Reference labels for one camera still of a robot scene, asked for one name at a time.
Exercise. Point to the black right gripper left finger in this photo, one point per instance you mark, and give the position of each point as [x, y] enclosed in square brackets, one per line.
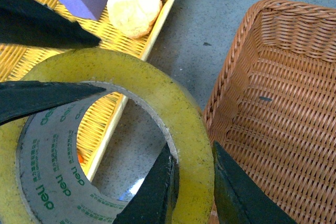
[24, 98]

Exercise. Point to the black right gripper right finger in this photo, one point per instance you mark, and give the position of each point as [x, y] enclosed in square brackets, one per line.
[237, 198]

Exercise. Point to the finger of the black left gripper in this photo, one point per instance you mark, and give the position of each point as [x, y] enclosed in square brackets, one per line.
[156, 198]
[30, 23]

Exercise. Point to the yellow packing tape roll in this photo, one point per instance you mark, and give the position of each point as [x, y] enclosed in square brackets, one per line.
[41, 178]

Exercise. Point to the brown wicker basket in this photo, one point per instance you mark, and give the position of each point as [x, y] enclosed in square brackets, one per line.
[272, 107]

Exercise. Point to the orange plastic carrot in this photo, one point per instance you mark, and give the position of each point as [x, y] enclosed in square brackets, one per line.
[80, 158]

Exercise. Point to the plush croissant toy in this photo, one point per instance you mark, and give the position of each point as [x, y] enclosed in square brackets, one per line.
[134, 18]

